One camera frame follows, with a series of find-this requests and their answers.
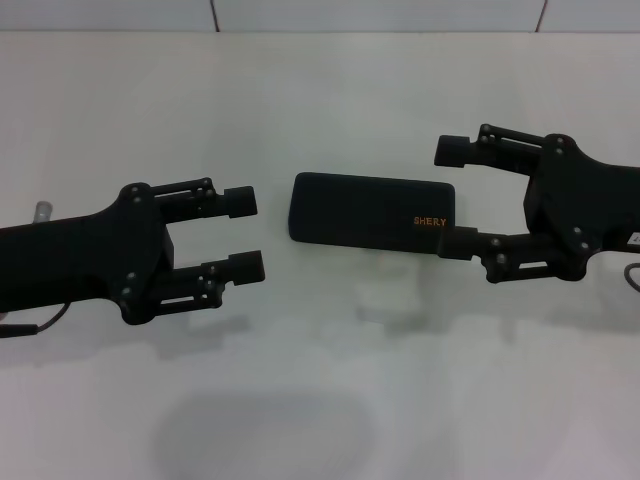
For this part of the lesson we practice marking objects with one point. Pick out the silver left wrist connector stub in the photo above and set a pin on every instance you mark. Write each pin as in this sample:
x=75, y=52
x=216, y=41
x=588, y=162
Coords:
x=43, y=210

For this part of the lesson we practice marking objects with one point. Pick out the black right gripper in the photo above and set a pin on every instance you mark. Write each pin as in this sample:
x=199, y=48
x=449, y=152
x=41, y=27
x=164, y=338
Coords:
x=590, y=200

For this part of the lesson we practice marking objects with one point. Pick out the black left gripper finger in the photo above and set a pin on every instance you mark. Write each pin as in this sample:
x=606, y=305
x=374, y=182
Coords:
x=240, y=202
x=247, y=267

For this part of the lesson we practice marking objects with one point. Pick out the black glasses case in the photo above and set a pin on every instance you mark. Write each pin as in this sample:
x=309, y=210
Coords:
x=350, y=215

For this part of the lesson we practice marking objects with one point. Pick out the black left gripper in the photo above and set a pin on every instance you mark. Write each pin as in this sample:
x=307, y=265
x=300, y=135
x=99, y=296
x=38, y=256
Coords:
x=75, y=260

